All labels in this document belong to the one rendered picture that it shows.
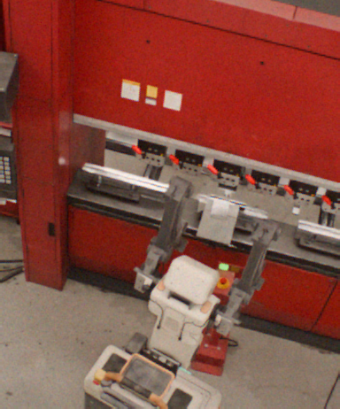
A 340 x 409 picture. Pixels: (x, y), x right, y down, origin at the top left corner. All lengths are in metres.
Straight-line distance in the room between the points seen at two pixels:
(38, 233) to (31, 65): 1.28
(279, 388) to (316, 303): 0.60
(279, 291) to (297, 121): 1.24
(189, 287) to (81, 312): 1.55
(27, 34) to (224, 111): 0.99
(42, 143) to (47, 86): 0.40
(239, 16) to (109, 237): 1.74
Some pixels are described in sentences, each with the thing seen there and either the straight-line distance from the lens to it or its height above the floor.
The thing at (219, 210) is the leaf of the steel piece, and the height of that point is 1.00.
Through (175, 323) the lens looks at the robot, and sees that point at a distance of 3.52.
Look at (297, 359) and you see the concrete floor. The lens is 4.85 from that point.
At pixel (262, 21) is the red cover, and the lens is 3.23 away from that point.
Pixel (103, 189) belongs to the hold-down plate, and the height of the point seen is 0.91.
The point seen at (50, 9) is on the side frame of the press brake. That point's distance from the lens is 3.25.
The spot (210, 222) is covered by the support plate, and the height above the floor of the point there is 1.00.
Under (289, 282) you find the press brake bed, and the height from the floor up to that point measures 0.62.
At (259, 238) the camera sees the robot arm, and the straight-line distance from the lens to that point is 3.25.
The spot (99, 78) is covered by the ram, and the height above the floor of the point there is 1.69.
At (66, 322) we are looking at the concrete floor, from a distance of 4.78.
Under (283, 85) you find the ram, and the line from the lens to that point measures 3.44.
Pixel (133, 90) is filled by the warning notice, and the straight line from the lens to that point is 3.67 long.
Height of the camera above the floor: 4.17
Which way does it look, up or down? 50 degrees down
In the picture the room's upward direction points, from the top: 9 degrees clockwise
